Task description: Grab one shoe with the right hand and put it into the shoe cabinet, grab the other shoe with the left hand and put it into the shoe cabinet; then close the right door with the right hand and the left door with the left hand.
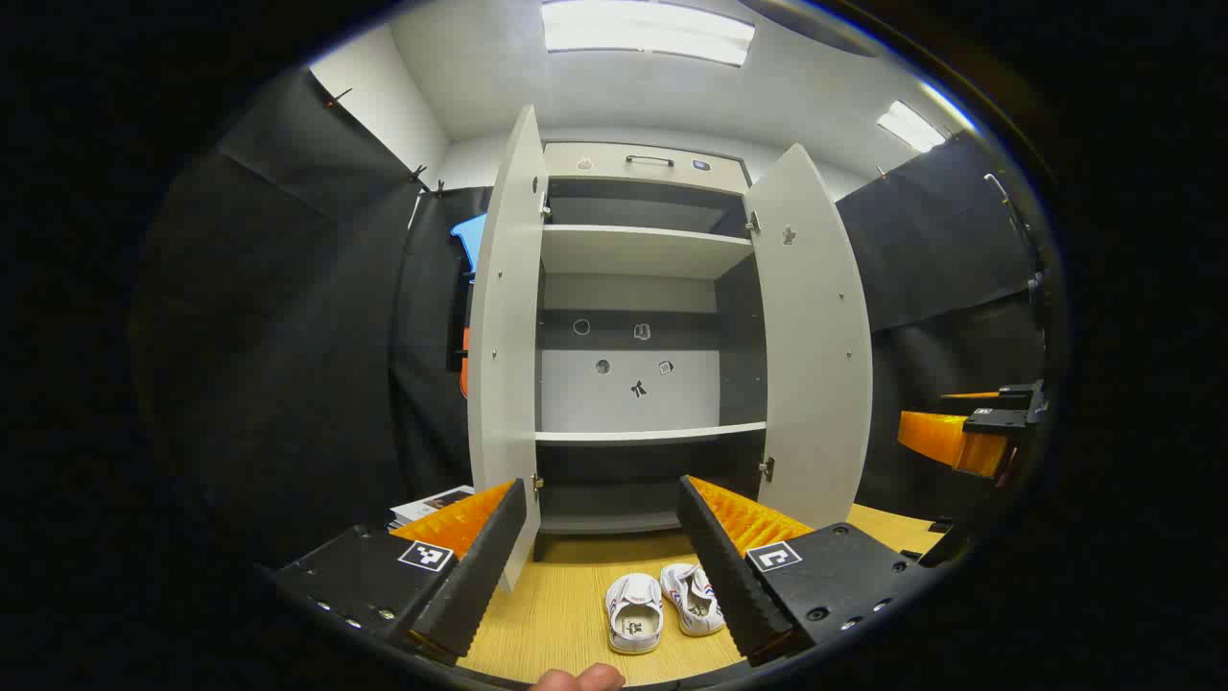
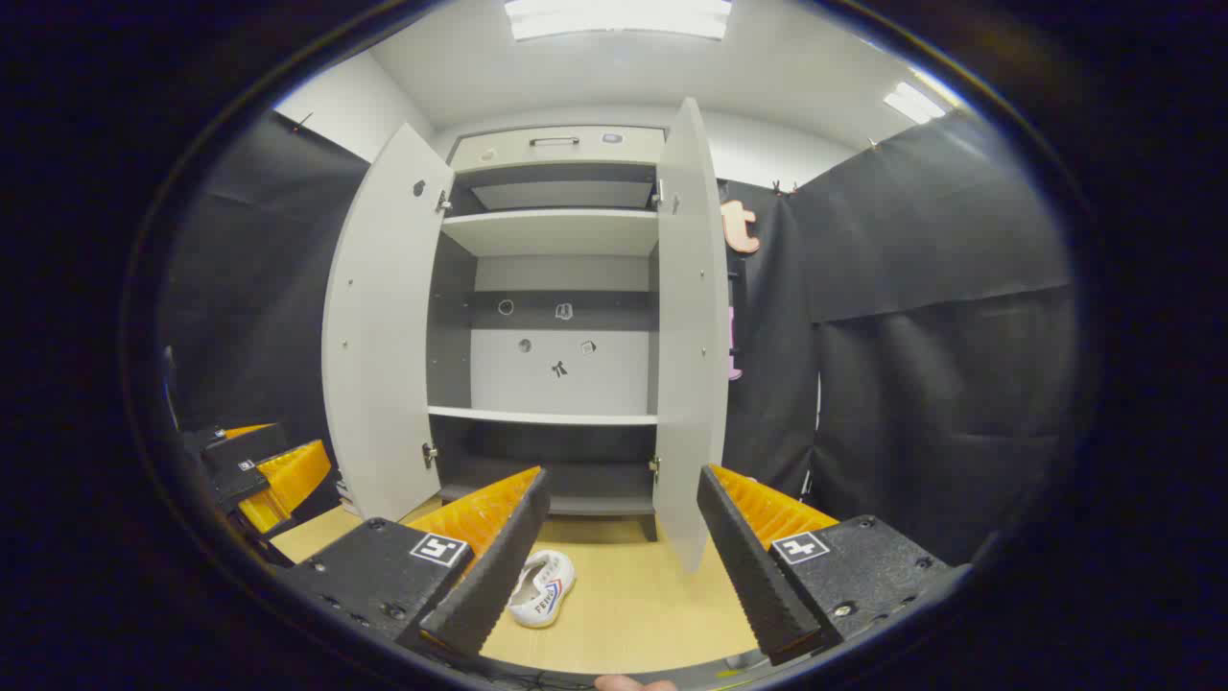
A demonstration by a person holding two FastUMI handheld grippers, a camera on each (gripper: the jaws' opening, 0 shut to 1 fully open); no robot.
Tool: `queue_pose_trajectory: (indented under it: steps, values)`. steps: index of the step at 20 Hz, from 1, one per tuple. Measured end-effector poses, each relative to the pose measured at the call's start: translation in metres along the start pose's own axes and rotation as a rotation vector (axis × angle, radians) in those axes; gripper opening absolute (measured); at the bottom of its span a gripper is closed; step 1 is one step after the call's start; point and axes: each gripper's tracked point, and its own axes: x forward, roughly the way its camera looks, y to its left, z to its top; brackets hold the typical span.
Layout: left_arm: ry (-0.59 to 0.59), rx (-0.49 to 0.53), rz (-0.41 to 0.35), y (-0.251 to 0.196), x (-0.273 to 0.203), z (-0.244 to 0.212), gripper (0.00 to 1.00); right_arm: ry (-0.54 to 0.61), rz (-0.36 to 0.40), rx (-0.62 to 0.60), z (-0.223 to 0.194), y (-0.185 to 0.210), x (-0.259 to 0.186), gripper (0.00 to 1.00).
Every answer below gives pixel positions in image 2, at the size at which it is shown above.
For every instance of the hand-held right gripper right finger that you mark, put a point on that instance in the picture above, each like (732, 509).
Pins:
(758, 576)

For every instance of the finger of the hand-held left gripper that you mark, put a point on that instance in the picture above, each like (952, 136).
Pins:
(245, 446)
(288, 480)

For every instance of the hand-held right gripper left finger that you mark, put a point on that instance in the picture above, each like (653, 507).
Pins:
(489, 585)

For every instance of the white shoe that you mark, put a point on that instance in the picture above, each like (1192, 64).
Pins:
(542, 590)

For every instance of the grey cabinet door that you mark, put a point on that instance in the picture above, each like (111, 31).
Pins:
(691, 336)
(384, 336)

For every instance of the grey shoe cabinet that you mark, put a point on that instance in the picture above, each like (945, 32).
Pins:
(547, 230)

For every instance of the grey cabinet drawer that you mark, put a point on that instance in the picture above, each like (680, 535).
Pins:
(556, 149)

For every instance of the black backdrop cloth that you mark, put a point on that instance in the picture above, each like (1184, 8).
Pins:
(911, 384)

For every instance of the ceiling light panel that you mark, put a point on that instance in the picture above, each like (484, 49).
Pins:
(913, 102)
(619, 17)

